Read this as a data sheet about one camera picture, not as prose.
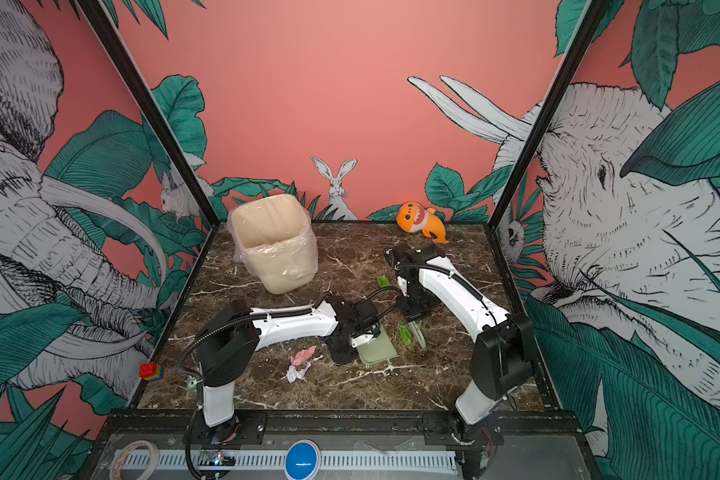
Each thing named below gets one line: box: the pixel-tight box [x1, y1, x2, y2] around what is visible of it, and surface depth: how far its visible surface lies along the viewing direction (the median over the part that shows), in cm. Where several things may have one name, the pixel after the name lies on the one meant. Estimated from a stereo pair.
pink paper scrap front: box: [290, 346, 317, 366], surface depth 86 cm
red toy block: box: [139, 362, 157, 379], surface depth 79 cm
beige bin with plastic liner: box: [227, 193, 318, 295], surface depth 92 cm
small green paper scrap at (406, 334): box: [398, 325, 413, 346], surface depth 92 cm
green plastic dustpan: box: [356, 324, 399, 363], surface depth 87 cm
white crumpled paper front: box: [286, 362, 312, 384], surface depth 84 cm
